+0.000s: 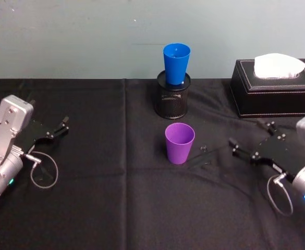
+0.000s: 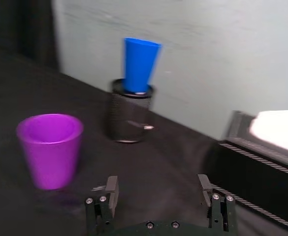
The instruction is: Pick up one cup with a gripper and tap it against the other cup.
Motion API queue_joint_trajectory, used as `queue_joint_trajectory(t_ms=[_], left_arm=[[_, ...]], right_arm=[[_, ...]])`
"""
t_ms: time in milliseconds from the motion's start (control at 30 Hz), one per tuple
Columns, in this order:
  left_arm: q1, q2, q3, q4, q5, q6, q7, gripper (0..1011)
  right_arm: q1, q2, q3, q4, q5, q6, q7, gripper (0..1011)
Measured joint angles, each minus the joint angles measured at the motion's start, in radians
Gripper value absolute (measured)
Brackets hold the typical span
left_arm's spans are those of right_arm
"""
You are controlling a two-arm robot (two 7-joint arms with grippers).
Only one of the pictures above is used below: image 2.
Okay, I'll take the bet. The black mesh cylinder holder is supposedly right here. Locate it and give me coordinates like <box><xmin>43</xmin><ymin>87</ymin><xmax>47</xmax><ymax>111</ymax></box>
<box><xmin>106</xmin><ymin>78</ymin><xmax>157</xmax><ymax>144</ymax></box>

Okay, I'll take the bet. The black table cloth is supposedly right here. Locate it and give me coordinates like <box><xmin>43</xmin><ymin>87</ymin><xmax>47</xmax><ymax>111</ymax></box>
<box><xmin>0</xmin><ymin>44</ymin><xmax>288</xmax><ymax>236</ymax></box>

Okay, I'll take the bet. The blue plastic cup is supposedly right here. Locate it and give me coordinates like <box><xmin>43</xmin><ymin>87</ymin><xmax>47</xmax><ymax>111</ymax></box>
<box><xmin>122</xmin><ymin>37</ymin><xmax>163</xmax><ymax>93</ymax></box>

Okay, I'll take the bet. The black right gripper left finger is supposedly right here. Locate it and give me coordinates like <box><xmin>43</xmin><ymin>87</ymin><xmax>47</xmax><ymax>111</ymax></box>
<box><xmin>85</xmin><ymin>175</ymin><xmax>120</xmax><ymax>236</ymax></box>

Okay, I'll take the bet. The white cloth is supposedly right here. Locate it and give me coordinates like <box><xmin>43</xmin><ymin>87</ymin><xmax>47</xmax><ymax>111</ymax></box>
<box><xmin>249</xmin><ymin>110</ymin><xmax>288</xmax><ymax>155</ymax></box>

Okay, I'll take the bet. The dark curtain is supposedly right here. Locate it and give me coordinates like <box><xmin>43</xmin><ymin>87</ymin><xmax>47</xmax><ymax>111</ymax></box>
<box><xmin>0</xmin><ymin>0</ymin><xmax>61</xmax><ymax>71</ymax></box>

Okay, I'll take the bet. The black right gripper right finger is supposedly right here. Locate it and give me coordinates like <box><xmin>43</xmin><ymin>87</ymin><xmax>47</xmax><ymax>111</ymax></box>
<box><xmin>197</xmin><ymin>174</ymin><xmax>238</xmax><ymax>233</ymax></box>

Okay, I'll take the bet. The purple plastic cup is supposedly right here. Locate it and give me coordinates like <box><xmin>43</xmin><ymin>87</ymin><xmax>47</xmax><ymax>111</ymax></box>
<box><xmin>16</xmin><ymin>113</ymin><xmax>84</xmax><ymax>191</ymax></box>

